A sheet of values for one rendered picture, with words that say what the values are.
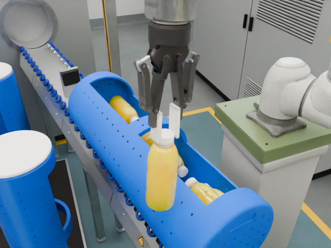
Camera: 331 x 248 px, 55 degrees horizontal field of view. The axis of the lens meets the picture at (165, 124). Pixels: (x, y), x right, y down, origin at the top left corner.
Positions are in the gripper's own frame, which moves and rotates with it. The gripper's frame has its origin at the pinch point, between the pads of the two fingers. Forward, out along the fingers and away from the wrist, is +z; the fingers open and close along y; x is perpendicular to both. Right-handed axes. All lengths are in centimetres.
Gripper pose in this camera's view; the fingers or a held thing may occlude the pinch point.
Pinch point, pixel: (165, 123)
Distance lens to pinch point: 64.9
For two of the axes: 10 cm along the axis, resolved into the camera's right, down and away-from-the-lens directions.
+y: -8.3, 2.3, -5.1
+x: 5.6, 4.0, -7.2
